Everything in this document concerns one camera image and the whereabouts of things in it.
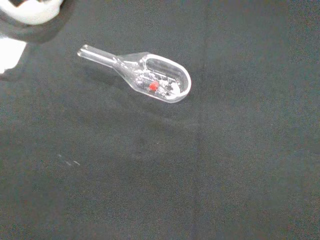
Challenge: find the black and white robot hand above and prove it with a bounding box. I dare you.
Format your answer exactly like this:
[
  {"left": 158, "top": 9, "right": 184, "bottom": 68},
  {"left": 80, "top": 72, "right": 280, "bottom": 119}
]
[{"left": 0, "top": 0, "right": 76, "bottom": 82}]

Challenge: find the clear glass weighing funnel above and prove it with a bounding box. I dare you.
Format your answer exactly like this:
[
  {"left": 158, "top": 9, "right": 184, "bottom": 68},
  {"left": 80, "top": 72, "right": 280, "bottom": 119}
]
[{"left": 76, "top": 44, "right": 193, "bottom": 104}]

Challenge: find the black bench cloth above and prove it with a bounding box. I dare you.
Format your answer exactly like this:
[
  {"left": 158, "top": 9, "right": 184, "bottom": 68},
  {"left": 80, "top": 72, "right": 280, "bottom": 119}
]
[{"left": 0, "top": 0, "right": 320, "bottom": 240}]

